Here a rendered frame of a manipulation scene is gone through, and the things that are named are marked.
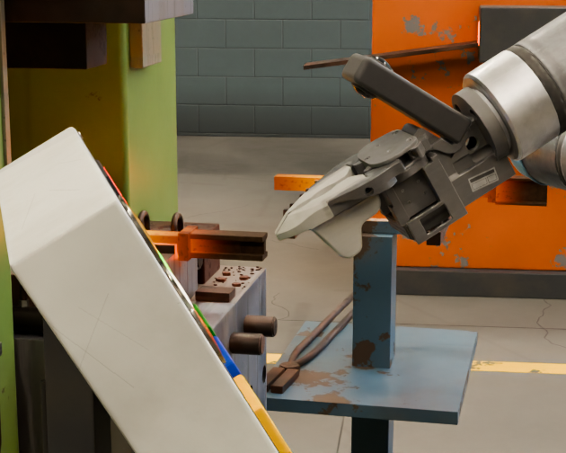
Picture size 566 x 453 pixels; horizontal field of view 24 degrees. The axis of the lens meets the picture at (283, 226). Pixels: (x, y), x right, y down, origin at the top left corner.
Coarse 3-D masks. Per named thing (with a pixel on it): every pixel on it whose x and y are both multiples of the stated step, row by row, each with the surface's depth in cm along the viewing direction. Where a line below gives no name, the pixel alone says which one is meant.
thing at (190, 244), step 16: (160, 240) 159; (176, 240) 159; (192, 240) 159; (208, 240) 159; (224, 240) 157; (240, 240) 157; (256, 240) 157; (192, 256) 159; (208, 256) 158; (224, 256) 158; (240, 256) 157; (256, 256) 157
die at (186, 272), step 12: (168, 252) 158; (168, 264) 155; (180, 264) 160; (192, 264) 166; (12, 276) 152; (180, 276) 160; (192, 276) 166; (12, 288) 152; (192, 288) 166; (12, 300) 152
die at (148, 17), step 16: (16, 0) 145; (32, 0) 144; (48, 0) 144; (64, 0) 144; (80, 0) 143; (96, 0) 143; (112, 0) 142; (128, 0) 142; (144, 0) 142; (160, 0) 147; (176, 0) 154; (192, 0) 161; (16, 16) 145; (32, 16) 145; (48, 16) 144; (64, 16) 144; (80, 16) 144; (96, 16) 143; (112, 16) 143; (128, 16) 142; (144, 16) 142; (160, 16) 148; (176, 16) 154
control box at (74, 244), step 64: (0, 192) 104; (64, 192) 91; (64, 256) 82; (128, 256) 83; (64, 320) 83; (128, 320) 84; (192, 320) 85; (128, 384) 85; (192, 384) 86; (192, 448) 87; (256, 448) 88
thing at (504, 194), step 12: (276, 180) 215; (288, 180) 215; (300, 180) 214; (312, 180) 214; (516, 180) 208; (528, 180) 207; (492, 192) 208; (504, 192) 209; (516, 192) 209; (528, 192) 208; (540, 192) 208; (504, 204) 209; (516, 204) 208; (528, 204) 208; (540, 204) 208
